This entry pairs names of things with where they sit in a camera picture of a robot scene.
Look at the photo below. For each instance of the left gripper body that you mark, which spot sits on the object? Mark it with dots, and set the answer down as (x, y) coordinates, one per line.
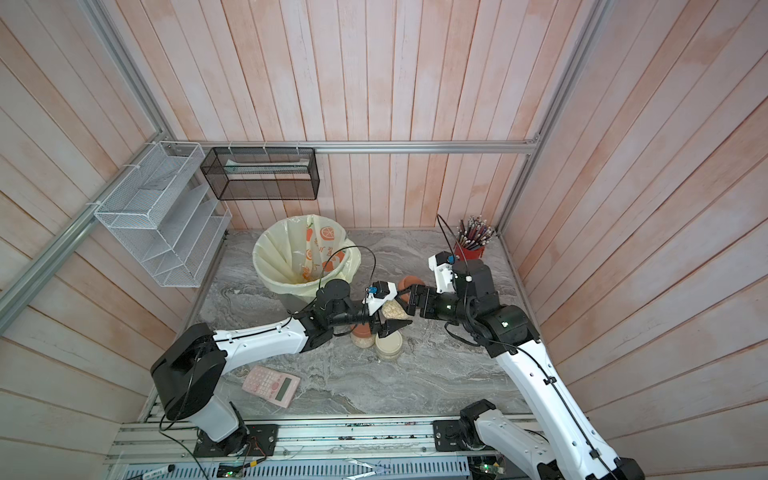
(346, 318)

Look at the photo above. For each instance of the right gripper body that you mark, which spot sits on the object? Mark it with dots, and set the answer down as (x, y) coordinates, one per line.
(446, 308)

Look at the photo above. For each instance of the brown jar lid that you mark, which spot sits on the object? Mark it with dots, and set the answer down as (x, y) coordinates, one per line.
(405, 284)

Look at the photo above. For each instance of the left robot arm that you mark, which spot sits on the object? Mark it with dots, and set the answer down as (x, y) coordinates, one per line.
(187, 374)

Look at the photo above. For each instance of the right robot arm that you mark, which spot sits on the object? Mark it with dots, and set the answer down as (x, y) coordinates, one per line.
(528, 372)

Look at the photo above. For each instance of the oatmeal jar with brown lid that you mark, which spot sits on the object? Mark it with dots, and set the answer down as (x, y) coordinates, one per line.
(362, 337)

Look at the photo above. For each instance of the oatmeal jar with cream lid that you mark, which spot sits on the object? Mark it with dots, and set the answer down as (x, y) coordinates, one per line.
(389, 348)

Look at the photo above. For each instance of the red pencil cup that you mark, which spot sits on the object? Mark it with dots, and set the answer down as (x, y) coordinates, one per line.
(462, 253)

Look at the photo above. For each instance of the grey trash bin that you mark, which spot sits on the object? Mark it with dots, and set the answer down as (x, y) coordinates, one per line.
(295, 297)

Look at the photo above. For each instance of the bundle of pencils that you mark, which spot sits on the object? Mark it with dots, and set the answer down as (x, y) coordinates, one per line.
(475, 233)

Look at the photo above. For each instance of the pink calculator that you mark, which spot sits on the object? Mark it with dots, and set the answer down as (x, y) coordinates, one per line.
(275, 387)

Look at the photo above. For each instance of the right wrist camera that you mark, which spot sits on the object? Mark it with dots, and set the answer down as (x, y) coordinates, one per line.
(441, 265)

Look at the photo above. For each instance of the horizontal aluminium frame bar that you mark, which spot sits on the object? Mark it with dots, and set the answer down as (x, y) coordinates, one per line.
(391, 147)

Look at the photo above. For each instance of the black wire mesh basket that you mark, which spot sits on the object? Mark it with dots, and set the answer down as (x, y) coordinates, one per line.
(262, 173)

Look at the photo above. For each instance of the white wire mesh shelf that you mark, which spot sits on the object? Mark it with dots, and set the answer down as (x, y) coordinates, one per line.
(171, 223)

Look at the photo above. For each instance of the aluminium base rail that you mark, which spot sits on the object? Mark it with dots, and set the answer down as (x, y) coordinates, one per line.
(373, 448)

